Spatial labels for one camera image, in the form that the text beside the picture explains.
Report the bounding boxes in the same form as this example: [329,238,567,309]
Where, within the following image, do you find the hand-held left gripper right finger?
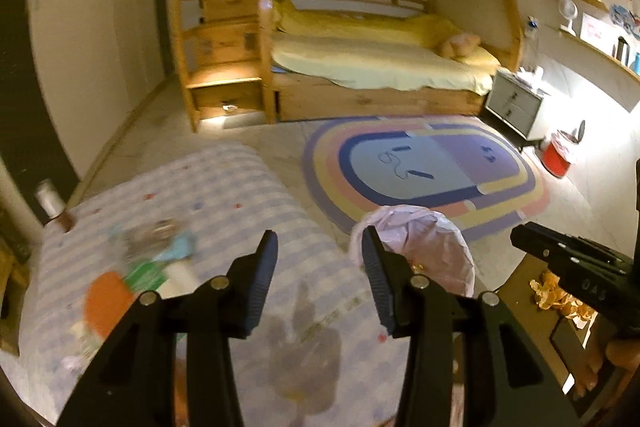
[361,226,581,427]

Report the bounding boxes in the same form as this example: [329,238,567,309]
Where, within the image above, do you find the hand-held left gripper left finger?
[57,229,279,427]

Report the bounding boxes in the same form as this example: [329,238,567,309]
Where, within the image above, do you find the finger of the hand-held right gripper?
[510,221,640,268]

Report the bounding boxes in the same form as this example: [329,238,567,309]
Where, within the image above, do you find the orange peels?
[530,272,598,323]

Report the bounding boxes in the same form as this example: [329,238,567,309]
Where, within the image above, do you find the trash bin with pink bag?
[350,204,476,303]

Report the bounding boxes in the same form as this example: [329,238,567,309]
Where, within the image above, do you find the white tube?
[167,259,201,298]

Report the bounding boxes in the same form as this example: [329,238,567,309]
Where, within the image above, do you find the cartoon paper bag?
[112,219,197,260]

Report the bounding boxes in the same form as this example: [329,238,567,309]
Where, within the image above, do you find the green packet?
[122,257,171,293]

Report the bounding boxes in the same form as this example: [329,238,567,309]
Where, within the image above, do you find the orange round object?
[84,271,136,338]

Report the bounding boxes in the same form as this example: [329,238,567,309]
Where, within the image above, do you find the person's right hand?
[572,337,636,400]

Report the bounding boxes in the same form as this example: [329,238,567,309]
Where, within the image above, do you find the cardboard box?
[500,252,606,395]

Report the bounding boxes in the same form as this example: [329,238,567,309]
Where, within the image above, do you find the red bin with bag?
[541,119,587,178]

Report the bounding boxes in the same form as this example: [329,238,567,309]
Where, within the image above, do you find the rainbow oval rug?
[300,116,551,240]

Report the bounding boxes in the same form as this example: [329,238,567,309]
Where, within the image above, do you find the grey nightstand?
[485,69,551,140]

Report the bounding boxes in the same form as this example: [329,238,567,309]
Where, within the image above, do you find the wooden bunk bed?
[257,0,523,122]

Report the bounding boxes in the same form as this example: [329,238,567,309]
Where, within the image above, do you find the pale yellow bed sheet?
[270,32,501,95]

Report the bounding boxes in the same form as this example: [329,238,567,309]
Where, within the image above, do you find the white framed picture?
[580,13,613,42]

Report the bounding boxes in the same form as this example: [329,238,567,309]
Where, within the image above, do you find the beige plush toy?
[439,32,482,60]

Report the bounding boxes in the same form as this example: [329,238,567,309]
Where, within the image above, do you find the metal can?
[34,179,76,233]

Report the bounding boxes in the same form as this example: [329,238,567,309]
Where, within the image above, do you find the white desk fan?
[557,0,580,34]

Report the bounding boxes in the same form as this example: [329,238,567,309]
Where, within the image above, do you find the wooden staircase with drawers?
[170,0,273,132]

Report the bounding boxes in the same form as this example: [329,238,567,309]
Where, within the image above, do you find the yellow duvet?
[274,0,463,48]

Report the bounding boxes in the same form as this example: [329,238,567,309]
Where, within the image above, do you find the white wardrobe with round holes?
[27,0,168,178]

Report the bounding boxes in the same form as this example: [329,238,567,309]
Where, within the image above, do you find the blue wall decoration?
[611,4,640,28]

